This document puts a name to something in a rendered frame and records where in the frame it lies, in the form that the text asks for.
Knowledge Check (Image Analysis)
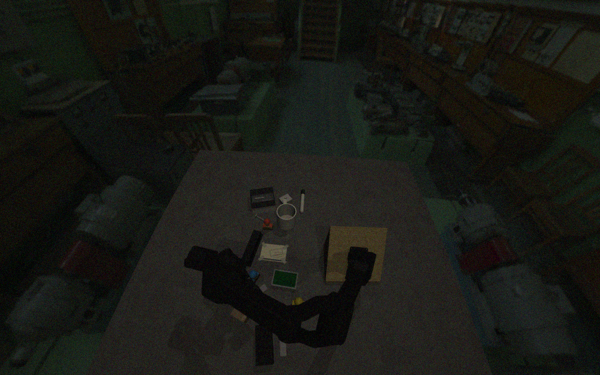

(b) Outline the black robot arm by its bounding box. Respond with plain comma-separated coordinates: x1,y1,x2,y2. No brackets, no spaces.
184,245,377,348

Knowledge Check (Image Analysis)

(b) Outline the grey mug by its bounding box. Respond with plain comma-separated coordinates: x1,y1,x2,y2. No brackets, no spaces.
277,199,296,230

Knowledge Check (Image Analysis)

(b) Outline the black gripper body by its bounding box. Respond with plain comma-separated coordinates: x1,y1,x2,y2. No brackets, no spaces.
218,248,262,292

